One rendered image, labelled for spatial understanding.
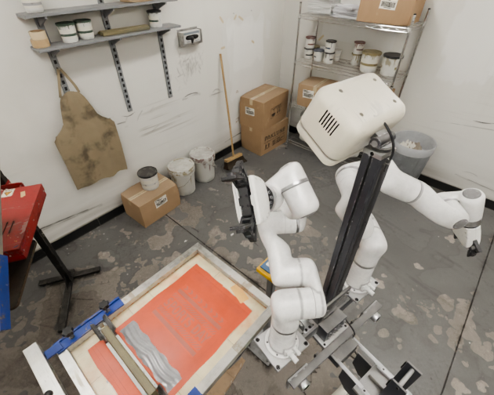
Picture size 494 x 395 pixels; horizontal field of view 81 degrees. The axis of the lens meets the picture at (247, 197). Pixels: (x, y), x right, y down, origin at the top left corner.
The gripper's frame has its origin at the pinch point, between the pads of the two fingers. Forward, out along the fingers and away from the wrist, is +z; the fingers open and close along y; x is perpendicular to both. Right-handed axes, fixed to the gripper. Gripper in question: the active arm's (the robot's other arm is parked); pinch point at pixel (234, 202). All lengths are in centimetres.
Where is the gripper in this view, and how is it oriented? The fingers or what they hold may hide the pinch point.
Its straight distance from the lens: 53.1
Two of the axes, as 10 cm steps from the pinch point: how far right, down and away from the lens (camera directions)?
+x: -9.3, 1.7, 3.2
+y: 1.7, 9.9, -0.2
